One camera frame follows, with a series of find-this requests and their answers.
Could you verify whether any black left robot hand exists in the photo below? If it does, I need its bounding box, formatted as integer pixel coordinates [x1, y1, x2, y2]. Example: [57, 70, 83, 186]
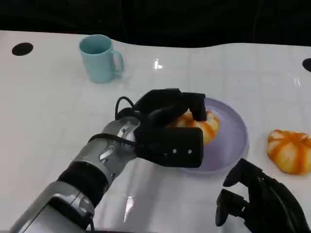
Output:
[118, 88, 207, 129]

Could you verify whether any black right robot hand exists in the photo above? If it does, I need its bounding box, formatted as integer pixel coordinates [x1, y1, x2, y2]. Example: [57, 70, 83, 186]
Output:
[215, 158, 311, 233]

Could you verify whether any orange and white bread roll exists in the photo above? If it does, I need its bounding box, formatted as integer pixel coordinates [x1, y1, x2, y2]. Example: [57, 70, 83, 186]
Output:
[167, 110, 221, 146]
[267, 129, 311, 175]

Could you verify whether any pale green mug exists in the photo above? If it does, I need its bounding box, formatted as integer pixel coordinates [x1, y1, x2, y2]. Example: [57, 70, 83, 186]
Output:
[78, 34, 124, 83]

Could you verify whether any lilac plate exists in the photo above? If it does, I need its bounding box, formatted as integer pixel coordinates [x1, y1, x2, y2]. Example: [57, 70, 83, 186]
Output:
[170, 97, 249, 177]

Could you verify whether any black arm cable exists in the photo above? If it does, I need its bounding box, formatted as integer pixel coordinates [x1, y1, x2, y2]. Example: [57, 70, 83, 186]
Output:
[89, 96, 138, 147]

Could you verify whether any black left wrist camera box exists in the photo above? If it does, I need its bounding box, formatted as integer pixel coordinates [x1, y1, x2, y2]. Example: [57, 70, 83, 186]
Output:
[134, 126, 204, 168]

